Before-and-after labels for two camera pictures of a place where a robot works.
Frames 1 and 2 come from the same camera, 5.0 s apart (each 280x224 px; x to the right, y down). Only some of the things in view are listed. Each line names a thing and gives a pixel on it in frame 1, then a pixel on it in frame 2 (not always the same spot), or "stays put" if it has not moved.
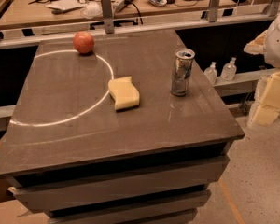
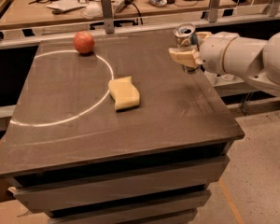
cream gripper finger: x=257 y=46 → x=202 y=35
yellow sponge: x=123 y=93 stays put
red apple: x=83 y=42 stays put
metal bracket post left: x=107 y=12 stays put
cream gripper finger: x=274 y=98 → x=189 y=56
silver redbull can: x=181 y=70 → x=186 y=35
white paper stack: x=65 y=5 stays put
